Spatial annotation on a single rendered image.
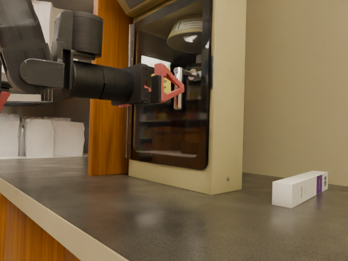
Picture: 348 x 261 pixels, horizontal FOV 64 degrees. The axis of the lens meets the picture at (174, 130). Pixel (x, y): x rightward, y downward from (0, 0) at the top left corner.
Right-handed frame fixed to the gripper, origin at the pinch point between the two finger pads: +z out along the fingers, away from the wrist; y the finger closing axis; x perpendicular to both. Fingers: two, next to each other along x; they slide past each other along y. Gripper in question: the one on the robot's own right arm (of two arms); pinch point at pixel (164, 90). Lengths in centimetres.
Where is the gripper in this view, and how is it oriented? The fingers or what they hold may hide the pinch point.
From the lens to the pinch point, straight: 56.5
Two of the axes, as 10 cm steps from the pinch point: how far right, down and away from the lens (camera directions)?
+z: 7.4, 0.1, 6.7
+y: -6.7, 0.0, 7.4
